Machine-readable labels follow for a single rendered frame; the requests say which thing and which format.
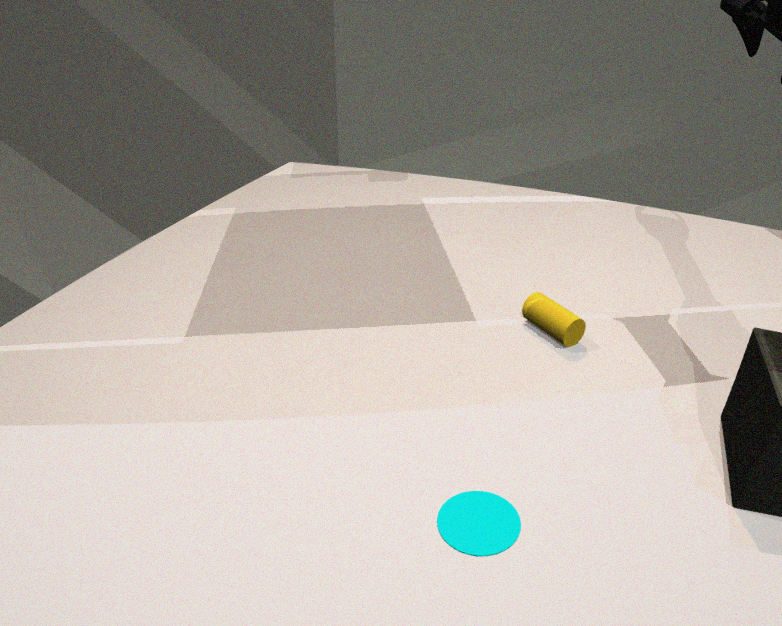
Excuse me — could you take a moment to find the yellow tall cylinder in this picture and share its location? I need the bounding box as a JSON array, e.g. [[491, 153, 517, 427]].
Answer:
[[522, 292, 586, 347]]

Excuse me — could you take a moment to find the cyan circle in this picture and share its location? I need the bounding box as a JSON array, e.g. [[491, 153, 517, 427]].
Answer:
[[437, 491, 521, 557]]

